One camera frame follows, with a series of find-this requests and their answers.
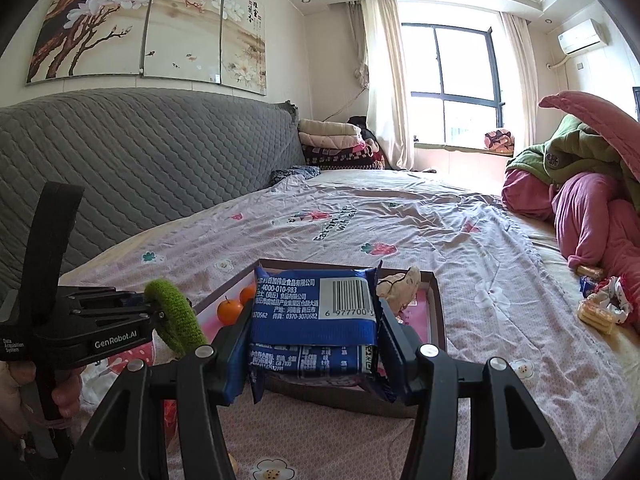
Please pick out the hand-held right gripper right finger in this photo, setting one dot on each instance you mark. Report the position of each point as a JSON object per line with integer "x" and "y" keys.
{"x": 397, "y": 360}

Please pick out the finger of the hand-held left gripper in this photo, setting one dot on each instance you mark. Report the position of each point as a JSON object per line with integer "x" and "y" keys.
{"x": 120, "y": 296}
{"x": 125, "y": 315}

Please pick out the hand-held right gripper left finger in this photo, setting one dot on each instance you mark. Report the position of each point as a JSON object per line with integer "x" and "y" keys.
{"x": 235, "y": 375}

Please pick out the orange tangerine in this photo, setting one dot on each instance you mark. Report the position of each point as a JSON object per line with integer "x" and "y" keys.
{"x": 247, "y": 294}
{"x": 229, "y": 311}

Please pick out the brown cardboard box tray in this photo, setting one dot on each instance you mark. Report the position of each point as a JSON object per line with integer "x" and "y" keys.
{"x": 325, "y": 400}

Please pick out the blue snack packet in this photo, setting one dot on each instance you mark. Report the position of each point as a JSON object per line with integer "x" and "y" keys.
{"x": 310, "y": 330}

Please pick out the person's left hand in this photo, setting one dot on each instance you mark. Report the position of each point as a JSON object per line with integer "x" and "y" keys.
{"x": 67, "y": 390}

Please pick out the pink and blue book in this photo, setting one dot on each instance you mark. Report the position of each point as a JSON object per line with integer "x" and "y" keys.
{"x": 425, "y": 316}

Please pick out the cream crumpled cloth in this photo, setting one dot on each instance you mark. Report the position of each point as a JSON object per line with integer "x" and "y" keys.
{"x": 400, "y": 285}

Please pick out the grey quilted headboard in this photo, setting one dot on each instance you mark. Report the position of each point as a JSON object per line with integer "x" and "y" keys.
{"x": 150, "y": 160}

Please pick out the clear biscuit packet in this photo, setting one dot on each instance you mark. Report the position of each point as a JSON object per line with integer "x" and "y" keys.
{"x": 595, "y": 316}

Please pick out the small blue packet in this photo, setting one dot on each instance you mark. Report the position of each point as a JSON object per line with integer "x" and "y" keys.
{"x": 587, "y": 286}

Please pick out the blue patterned cloth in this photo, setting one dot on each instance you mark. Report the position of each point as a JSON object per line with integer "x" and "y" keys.
{"x": 295, "y": 174}

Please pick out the yellow biscuit packet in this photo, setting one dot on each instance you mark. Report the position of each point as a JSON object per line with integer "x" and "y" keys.
{"x": 589, "y": 271}

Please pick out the stack of folded blankets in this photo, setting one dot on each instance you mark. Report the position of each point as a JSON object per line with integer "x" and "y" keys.
{"x": 330, "y": 145}

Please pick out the red and white wrapper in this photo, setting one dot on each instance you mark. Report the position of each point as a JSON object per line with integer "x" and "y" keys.
{"x": 615, "y": 297}

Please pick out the dark cloth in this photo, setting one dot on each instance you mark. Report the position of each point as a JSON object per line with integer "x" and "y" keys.
{"x": 361, "y": 125}

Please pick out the folded floral blanket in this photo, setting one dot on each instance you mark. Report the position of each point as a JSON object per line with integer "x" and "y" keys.
{"x": 499, "y": 141}

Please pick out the pile of pink green quilts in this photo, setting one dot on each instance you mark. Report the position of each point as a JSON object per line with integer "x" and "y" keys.
{"x": 595, "y": 220}

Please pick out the green quilt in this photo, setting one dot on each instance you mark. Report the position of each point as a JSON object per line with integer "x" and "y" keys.
{"x": 575, "y": 150}

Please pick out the wide cream curtain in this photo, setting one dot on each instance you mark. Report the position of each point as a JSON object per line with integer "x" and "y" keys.
{"x": 385, "y": 85}

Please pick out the narrow cream curtain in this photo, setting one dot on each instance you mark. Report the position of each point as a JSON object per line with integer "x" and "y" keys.
{"x": 517, "y": 80}

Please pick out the black framed window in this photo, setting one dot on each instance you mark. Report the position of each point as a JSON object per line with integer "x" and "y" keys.
{"x": 495, "y": 70}

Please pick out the dark screen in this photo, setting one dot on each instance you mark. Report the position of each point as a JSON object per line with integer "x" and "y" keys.
{"x": 636, "y": 105}

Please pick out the white air conditioner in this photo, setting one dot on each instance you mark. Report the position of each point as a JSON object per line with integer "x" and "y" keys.
{"x": 582, "y": 36}

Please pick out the floral wall painting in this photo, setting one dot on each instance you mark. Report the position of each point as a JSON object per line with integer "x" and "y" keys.
{"x": 150, "y": 25}

